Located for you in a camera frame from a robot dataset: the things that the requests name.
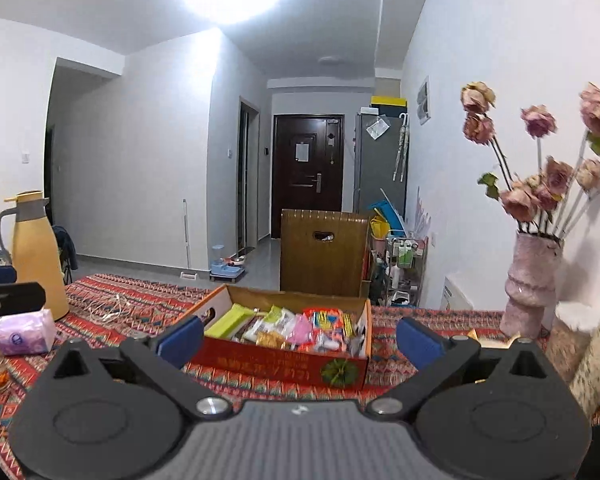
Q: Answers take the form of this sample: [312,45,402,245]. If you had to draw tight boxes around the orange cardboard box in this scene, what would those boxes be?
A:
[172,284,373,390]

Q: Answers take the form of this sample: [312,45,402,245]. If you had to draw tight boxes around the white snack packet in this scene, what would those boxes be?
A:
[240,312,271,344]

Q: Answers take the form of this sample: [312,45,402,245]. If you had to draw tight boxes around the wall picture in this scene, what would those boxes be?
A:
[416,76,431,126]

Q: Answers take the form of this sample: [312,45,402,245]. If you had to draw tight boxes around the purple tissue pack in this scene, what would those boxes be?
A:
[0,309,57,356]

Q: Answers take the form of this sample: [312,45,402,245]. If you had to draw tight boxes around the dried pink roses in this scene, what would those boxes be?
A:
[461,81,600,237]

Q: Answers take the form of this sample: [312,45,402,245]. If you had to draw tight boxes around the white heater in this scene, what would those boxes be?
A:
[442,274,474,311]

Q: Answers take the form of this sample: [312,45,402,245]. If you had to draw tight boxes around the blue pet water dispenser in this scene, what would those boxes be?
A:
[210,245,246,281]

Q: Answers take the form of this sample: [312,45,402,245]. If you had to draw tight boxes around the white pole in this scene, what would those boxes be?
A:
[181,200,191,269]

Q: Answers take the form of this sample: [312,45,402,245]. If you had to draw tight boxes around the red snack packet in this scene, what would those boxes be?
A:
[302,308,357,352]

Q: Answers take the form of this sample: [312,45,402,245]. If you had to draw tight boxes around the clear jar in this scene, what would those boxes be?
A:
[545,302,600,386]

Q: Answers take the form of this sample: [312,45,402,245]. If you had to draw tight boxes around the grey fridge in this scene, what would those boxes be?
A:
[354,112,410,216]

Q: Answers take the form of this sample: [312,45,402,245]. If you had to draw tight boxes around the long green snack packet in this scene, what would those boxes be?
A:
[204,304,258,339]

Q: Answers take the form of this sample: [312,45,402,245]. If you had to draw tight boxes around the pile of orange peels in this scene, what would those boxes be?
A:
[467,328,512,350]

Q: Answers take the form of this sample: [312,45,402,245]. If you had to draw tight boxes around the dark brown door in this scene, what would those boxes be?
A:
[272,114,345,241]

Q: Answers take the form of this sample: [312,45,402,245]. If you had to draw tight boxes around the blue plastic board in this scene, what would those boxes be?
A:
[370,187,406,237]

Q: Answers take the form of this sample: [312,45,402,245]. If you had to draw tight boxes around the pink textured vase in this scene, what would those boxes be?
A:
[500,230,565,340]

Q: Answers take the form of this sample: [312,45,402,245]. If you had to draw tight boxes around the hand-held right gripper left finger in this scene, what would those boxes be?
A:
[37,316,233,417]

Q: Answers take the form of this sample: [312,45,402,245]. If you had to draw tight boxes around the white cable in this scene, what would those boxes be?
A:
[86,294,132,325]

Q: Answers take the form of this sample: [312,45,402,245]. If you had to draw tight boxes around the wire rack with bottles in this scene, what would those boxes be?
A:
[386,232,429,307]

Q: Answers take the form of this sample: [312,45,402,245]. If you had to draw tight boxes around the yellow thermos jug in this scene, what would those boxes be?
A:
[0,191,70,320]

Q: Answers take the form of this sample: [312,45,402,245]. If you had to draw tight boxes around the wooden chair back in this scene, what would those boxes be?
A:
[280,208,373,301]

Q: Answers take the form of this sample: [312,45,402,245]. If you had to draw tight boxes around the gold snack packet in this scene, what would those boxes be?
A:
[255,331,289,349]

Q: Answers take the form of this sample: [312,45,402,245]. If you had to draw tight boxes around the pink snack packet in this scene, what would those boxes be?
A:
[287,319,314,344]

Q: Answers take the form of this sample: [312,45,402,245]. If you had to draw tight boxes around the small green snack packet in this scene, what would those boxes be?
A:
[264,306,297,331]

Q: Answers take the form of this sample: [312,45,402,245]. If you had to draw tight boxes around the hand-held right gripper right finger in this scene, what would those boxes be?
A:
[369,316,563,421]

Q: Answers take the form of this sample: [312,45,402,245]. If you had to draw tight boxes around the white folded umbrella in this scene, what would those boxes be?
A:
[392,112,411,183]

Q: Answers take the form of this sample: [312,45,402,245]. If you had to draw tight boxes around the clear plastic bag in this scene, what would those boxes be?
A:
[365,116,392,141]

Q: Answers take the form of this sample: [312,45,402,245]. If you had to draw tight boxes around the dark jacket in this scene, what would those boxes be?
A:
[52,225,79,283]

